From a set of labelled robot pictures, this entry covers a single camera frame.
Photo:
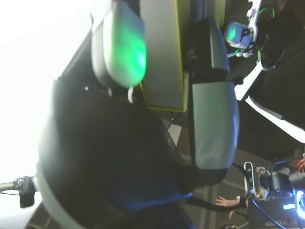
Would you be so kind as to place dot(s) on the person's hand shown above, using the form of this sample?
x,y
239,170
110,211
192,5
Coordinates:
x,y
230,202

